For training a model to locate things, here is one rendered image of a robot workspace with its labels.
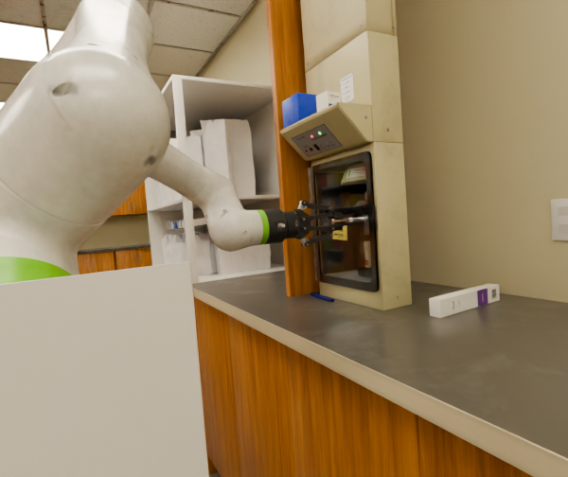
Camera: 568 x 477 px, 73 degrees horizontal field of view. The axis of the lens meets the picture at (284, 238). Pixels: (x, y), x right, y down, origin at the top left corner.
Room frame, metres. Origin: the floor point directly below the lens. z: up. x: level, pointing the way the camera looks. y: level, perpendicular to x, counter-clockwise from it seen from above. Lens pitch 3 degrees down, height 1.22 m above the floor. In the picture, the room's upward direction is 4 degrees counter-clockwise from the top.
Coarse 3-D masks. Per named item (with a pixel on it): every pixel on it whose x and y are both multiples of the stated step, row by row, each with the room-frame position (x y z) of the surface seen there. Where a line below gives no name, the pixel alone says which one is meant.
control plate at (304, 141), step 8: (320, 128) 1.13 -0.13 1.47; (296, 136) 1.24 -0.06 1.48; (304, 136) 1.21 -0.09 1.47; (320, 136) 1.16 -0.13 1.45; (328, 136) 1.14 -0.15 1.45; (296, 144) 1.28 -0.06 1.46; (304, 144) 1.25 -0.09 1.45; (312, 144) 1.22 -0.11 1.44; (328, 144) 1.17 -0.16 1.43; (336, 144) 1.14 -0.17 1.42; (304, 152) 1.29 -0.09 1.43; (312, 152) 1.26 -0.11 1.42; (320, 152) 1.23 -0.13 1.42
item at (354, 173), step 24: (312, 168) 1.32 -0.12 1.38; (336, 168) 1.20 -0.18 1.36; (360, 168) 1.10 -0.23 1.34; (336, 192) 1.21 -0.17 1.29; (360, 192) 1.11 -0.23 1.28; (336, 240) 1.22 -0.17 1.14; (360, 240) 1.12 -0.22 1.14; (336, 264) 1.23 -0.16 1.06; (360, 264) 1.12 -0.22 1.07; (360, 288) 1.13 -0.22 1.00
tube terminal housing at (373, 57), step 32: (320, 64) 1.26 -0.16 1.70; (352, 64) 1.12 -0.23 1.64; (384, 64) 1.09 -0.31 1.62; (384, 96) 1.09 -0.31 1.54; (384, 128) 1.08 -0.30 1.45; (320, 160) 1.29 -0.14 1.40; (384, 160) 1.08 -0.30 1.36; (384, 192) 1.08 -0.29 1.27; (384, 224) 1.07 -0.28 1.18; (384, 256) 1.07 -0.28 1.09; (320, 288) 1.34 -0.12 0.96; (384, 288) 1.07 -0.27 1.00
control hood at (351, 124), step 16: (320, 112) 1.08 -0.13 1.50; (336, 112) 1.03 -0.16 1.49; (352, 112) 1.03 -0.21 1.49; (368, 112) 1.06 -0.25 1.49; (288, 128) 1.24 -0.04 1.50; (304, 128) 1.18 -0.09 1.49; (336, 128) 1.09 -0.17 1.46; (352, 128) 1.04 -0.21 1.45; (368, 128) 1.06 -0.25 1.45; (352, 144) 1.10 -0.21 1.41
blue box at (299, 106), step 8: (296, 96) 1.20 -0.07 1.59; (304, 96) 1.21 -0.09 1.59; (312, 96) 1.22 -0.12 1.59; (288, 104) 1.24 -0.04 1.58; (296, 104) 1.20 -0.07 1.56; (304, 104) 1.21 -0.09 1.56; (312, 104) 1.22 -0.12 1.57; (288, 112) 1.25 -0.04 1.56; (296, 112) 1.20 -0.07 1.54; (304, 112) 1.21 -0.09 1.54; (312, 112) 1.22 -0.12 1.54; (288, 120) 1.25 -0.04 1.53; (296, 120) 1.21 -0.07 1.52
